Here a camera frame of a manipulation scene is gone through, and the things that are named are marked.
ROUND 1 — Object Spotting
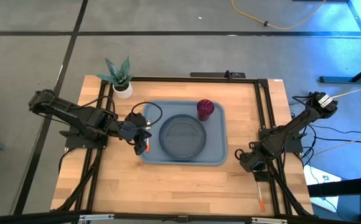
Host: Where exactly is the yellow cord with black clip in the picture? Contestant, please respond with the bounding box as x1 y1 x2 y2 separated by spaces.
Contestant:
231 0 327 31

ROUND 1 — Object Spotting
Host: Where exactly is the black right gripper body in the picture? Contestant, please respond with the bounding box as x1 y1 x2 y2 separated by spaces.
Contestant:
239 146 270 172

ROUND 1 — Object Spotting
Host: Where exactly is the black rig beam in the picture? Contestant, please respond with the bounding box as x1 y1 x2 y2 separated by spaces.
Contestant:
0 210 361 224

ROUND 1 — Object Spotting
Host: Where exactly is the black furniture beam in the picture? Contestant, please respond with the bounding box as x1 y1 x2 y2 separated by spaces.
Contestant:
307 175 361 197

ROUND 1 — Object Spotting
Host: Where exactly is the tan floor cable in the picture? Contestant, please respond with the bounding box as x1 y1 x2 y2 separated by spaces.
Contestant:
311 129 361 156

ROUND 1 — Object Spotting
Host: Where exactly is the green plant in white pot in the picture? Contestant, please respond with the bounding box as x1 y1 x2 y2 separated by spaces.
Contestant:
95 55 134 100

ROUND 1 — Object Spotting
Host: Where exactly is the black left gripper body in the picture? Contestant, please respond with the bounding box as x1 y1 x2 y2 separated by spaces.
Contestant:
120 113 152 141

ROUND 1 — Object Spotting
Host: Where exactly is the black floor cable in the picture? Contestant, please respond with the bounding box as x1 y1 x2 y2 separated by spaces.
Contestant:
288 96 361 167

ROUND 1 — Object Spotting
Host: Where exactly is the black bracket bar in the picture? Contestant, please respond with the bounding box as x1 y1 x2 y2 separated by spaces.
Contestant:
189 70 246 79

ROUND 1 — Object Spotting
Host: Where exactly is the dark blue round plate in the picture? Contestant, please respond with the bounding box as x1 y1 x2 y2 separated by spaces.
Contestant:
158 114 207 162

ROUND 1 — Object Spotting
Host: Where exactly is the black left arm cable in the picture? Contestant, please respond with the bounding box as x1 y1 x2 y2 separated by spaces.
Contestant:
83 95 164 128

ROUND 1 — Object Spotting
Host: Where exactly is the red faceted plastic cup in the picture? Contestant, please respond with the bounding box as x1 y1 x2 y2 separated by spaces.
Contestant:
196 98 215 122

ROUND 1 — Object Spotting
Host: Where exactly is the dark metal stand frame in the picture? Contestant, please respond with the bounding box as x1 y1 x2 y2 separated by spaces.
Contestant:
319 0 361 85

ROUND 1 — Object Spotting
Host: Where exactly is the blue plastic tray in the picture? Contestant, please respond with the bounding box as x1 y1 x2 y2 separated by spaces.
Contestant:
140 100 228 166

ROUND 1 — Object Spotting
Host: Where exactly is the steel fork with orange handle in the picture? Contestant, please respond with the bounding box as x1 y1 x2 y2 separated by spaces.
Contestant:
256 181 266 213

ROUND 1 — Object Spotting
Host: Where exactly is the white paper sheet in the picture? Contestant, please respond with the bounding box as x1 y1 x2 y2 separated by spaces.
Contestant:
303 164 343 212

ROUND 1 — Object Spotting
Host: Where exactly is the silver metal bracket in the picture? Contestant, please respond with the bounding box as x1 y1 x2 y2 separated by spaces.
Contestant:
78 213 115 222
250 217 289 224

